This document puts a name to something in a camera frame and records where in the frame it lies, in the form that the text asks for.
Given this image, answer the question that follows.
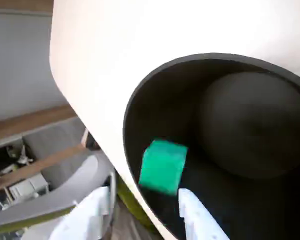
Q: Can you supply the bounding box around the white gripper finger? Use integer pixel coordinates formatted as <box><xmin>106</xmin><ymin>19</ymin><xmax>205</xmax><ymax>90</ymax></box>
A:
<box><xmin>178</xmin><ymin>188</ymin><xmax>231</xmax><ymax>240</ymax></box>
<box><xmin>48</xmin><ymin>186</ymin><xmax>116</xmax><ymax>240</ymax></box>

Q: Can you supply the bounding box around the green block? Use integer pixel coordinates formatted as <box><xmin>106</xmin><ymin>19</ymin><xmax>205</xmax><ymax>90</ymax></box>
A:
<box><xmin>138</xmin><ymin>139</ymin><xmax>189</xmax><ymax>196</ymax></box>

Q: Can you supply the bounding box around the black pot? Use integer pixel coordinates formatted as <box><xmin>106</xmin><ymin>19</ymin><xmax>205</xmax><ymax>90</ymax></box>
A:
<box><xmin>122</xmin><ymin>52</ymin><xmax>300</xmax><ymax>240</ymax></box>

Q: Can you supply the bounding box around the grey chair olive cushion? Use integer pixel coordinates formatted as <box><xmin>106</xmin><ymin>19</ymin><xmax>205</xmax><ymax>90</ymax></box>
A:
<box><xmin>0</xmin><ymin>154</ymin><xmax>156</xmax><ymax>233</ymax></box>

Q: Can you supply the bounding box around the white storage box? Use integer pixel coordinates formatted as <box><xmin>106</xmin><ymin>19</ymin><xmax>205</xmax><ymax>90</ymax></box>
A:
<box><xmin>8</xmin><ymin>173</ymin><xmax>50</xmax><ymax>201</ymax></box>

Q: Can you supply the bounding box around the wooden shelf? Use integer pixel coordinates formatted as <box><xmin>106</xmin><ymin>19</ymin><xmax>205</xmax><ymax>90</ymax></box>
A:
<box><xmin>0</xmin><ymin>103</ymin><xmax>101</xmax><ymax>201</ymax></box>

